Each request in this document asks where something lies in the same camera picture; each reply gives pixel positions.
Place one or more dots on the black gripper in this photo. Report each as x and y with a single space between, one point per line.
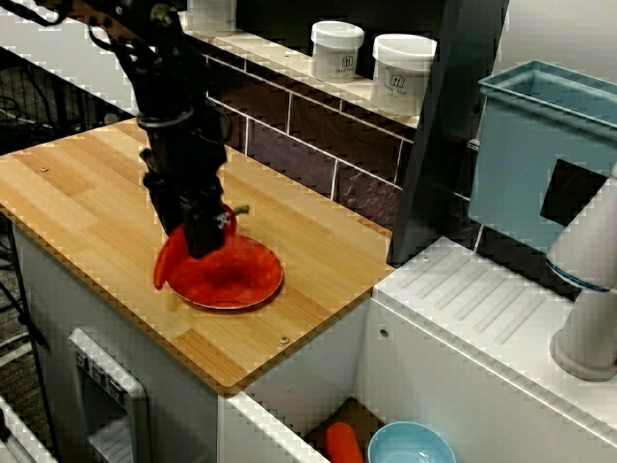
183 154

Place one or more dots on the red toy pepper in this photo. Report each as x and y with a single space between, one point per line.
169 260

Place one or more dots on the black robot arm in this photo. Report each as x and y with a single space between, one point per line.
159 62

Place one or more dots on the red round plate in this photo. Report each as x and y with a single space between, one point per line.
241 284

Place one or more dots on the dark tiled backsplash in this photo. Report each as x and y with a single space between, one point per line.
289 135

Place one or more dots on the white kitchen cabinet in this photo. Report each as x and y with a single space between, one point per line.
169 386

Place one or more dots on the cream shelf board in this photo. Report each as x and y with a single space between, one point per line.
284 55

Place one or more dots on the white plastic container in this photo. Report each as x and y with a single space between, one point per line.
214 14

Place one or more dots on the grey dispenser panel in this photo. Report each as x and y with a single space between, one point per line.
120 419

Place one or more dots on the white lidded plastic jar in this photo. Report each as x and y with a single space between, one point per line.
402 72
337 53

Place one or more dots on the orange toy carrot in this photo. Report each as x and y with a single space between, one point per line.
343 443

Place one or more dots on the light blue bowl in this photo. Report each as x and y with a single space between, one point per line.
410 443

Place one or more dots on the white toy sink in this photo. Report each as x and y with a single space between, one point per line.
482 337

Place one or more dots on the light blue plastic bin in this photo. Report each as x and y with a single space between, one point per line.
516 169

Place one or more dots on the white toy faucet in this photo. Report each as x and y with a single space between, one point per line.
583 241

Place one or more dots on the black hutch frame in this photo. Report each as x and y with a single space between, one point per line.
448 144

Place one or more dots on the aluminium rail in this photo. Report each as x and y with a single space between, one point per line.
14 434

